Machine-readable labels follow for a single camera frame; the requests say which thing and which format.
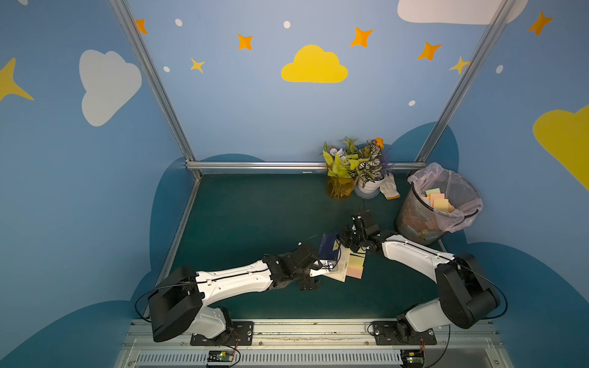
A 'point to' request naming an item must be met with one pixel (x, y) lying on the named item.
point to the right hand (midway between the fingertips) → (336, 232)
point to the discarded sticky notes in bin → (438, 201)
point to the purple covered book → (326, 248)
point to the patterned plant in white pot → (373, 168)
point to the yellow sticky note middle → (354, 261)
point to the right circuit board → (412, 358)
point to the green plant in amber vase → (343, 162)
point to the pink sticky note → (354, 272)
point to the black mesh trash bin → (417, 221)
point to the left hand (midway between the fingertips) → (316, 258)
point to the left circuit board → (220, 356)
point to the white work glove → (389, 188)
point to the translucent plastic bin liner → (462, 196)
